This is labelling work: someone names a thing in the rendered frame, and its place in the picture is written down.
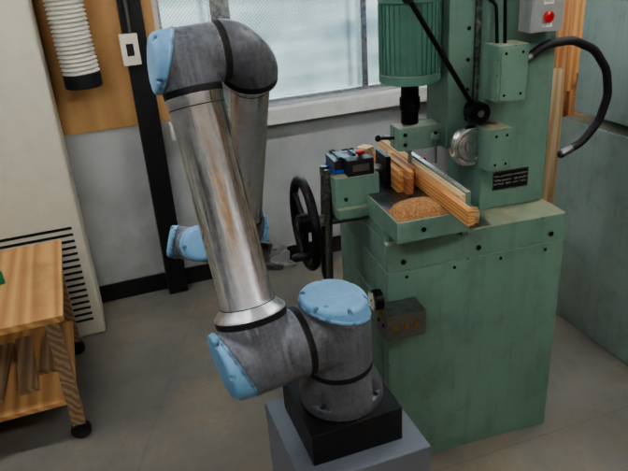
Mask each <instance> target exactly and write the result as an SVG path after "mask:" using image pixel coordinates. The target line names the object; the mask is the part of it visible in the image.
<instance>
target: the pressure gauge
mask: <svg viewBox="0 0 628 471"><path fill-rule="evenodd" d="M367 297H368V301H369V307H370V309H371V310H372V311H373V312H374V311H377V310H378V314H379V315H382V312H383V311H384V306H385V303H384V297H383V293H382V291H381V289H379V288H377V289H372V290H368V291H367ZM371 299H372V302H371V301H370V300H371Z"/></svg>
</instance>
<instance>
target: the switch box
mask: <svg viewBox="0 0 628 471"><path fill-rule="evenodd" d="M544 1H548V0H520V13H519V27H518V31H520V32H524V33H528V34H533V33H542V32H549V31H558V30H562V29H563V18H564V0H554V4H546V5H544ZM549 10H551V11H553V12H554V19H553V21H551V22H545V21H544V14H545V13H546V12H547V11H549ZM544 23H552V26H551V27H542V24H544Z"/></svg>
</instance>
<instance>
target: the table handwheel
mask: <svg viewBox="0 0 628 471"><path fill-rule="evenodd" d="M299 188H300V190H301V192H302V194H303V196H304V199H305V202H306V206H307V213H305V212H304V210H303V207H302V205H301V202H300V198H299V195H298V191H299ZM290 211H291V218H292V225H293V234H294V238H295V242H296V246H297V248H298V251H299V253H303V252H309V239H308V233H311V236H312V260H311V258H310V259H307V260H304V261H303V263H304V265H305V267H306V268H307V269H308V270H310V271H315V270H317V269H318V268H319V266H320V264H321V255H322V241H321V227H322V226H325V218H324V217H325V216H324V215H325V214H322V215H319V214H318V210H317V206H316V202H315V199H314V196H313V193H312V191H311V189H310V187H309V185H308V183H307V181H306V180H305V179H304V178H303V177H301V176H296V177H294V178H293V180H292V182H291V186H290ZM361 219H362V217H358V218H353V219H347V220H342V221H339V220H338V218H337V217H336V216H335V215H334V213H333V219H332V221H333V224H338V223H343V222H349V221H358V220H361Z"/></svg>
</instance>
